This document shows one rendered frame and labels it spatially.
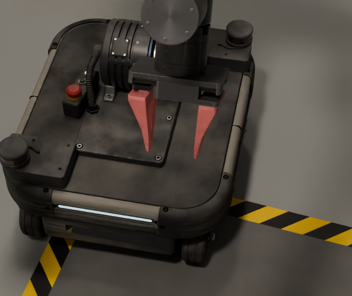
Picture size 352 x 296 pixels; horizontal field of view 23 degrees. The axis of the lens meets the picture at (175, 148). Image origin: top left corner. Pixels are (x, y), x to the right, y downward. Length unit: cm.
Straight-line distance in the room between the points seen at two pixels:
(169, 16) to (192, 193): 114
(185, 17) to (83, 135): 123
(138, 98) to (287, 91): 159
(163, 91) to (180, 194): 103
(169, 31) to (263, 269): 134
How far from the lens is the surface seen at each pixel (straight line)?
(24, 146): 194
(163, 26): 83
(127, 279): 209
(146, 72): 92
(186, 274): 209
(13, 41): 267
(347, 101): 250
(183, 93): 91
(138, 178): 196
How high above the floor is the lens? 178
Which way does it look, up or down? 50 degrees down
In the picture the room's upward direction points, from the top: straight up
